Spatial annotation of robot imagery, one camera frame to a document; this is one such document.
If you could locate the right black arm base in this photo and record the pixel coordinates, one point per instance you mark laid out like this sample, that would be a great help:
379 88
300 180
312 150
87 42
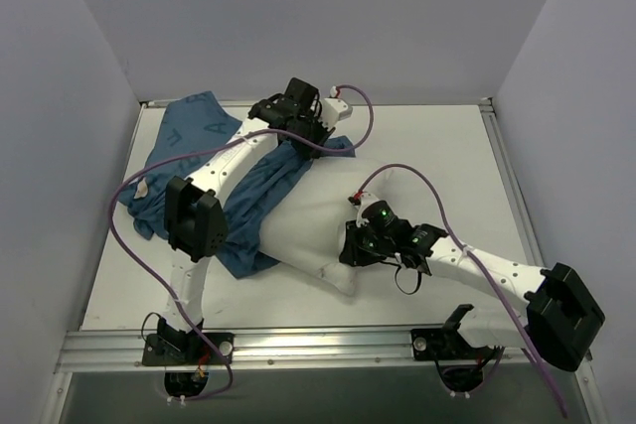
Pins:
460 366

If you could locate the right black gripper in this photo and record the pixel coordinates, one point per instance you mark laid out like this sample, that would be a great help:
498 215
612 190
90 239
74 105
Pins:
352 245

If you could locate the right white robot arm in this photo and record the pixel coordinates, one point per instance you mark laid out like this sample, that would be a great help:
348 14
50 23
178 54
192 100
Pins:
554 309

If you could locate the aluminium front rail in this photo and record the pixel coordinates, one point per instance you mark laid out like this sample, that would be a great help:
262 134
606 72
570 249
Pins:
256 348

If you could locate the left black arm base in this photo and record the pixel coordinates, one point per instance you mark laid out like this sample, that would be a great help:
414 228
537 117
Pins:
165 347

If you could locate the blue letter-print pillowcase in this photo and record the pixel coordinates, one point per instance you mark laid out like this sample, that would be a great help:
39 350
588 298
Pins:
197 123

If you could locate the aluminium rail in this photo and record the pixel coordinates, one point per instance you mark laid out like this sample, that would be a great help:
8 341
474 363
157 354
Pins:
256 348
511 185

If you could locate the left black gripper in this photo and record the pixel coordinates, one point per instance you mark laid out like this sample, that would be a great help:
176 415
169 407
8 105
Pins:
312 131

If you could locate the aluminium right side rail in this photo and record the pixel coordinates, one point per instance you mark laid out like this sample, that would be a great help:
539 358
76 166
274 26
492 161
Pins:
511 185

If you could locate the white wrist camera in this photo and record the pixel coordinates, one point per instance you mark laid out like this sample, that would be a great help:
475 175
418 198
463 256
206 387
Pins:
361 201
334 110

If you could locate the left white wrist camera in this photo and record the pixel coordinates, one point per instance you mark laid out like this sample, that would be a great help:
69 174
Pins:
334 110

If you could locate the white pillow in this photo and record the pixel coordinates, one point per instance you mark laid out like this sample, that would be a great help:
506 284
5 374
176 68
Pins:
306 229

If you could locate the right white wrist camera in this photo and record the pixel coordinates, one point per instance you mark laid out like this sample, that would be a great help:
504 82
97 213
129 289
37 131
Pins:
361 201

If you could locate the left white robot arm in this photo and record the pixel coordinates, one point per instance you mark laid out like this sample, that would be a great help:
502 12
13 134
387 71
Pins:
219 207

